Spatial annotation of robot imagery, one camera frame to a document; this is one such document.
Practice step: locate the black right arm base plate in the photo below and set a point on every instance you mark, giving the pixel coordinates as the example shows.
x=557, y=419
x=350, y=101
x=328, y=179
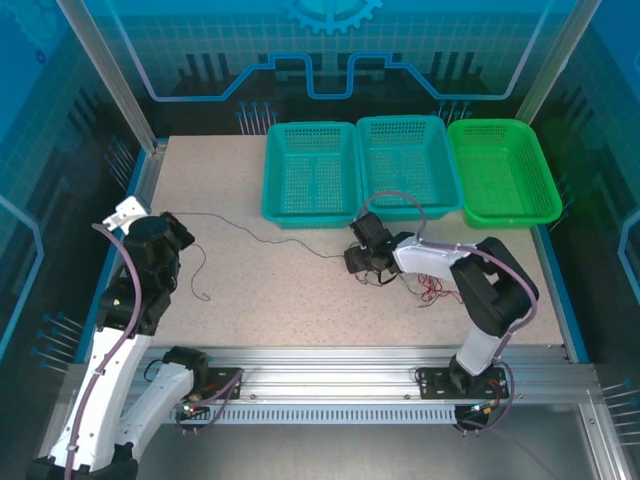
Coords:
x=432, y=382

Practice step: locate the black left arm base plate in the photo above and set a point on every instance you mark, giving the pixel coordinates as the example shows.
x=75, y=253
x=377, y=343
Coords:
x=225, y=382

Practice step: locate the green plastic basket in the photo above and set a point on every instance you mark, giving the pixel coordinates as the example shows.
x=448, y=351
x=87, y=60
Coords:
x=500, y=175

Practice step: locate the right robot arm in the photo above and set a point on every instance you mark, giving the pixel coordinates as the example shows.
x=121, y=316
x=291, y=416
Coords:
x=425, y=257

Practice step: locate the teal plastic basket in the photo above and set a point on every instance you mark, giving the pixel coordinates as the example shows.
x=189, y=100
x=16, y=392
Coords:
x=280, y=175
x=440, y=165

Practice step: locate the aluminium mounting rail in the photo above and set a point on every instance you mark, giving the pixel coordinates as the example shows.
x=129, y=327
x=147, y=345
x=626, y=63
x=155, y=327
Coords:
x=325, y=370

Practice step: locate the aluminium frame post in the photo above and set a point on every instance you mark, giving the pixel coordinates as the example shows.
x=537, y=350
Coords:
x=555, y=65
x=115, y=80

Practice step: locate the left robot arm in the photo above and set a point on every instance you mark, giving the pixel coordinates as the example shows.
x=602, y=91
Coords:
x=100, y=390

